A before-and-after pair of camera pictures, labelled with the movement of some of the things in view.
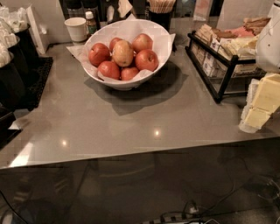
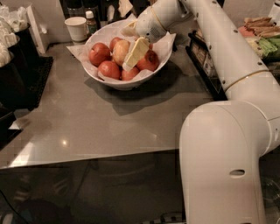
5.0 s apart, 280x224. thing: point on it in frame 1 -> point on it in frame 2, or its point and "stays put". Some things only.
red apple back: [113, 42] stays put
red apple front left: [109, 69] stays put
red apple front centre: [129, 73] stays put
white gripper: [269, 46] -> [148, 24]
